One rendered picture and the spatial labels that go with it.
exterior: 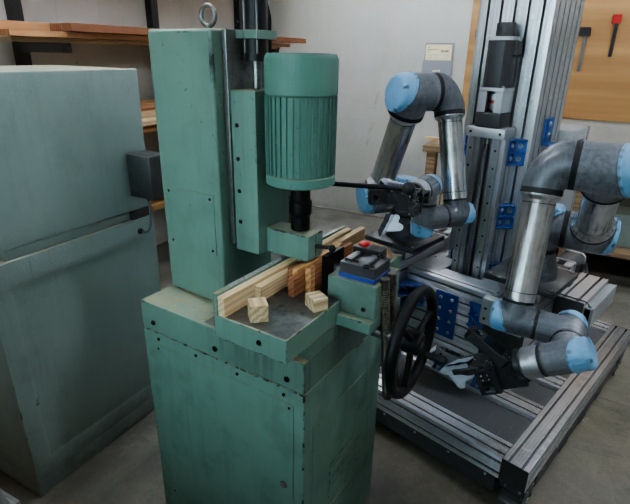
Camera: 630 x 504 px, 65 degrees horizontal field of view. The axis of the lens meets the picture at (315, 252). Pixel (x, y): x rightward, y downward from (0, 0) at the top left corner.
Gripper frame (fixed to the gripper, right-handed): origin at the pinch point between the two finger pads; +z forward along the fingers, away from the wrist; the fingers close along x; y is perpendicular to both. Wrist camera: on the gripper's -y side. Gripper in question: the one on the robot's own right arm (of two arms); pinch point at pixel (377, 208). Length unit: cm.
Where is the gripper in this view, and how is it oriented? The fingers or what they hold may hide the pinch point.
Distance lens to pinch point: 132.3
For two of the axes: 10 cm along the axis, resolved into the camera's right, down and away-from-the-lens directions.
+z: -5.4, 3.0, -7.9
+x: 0.2, 9.4, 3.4
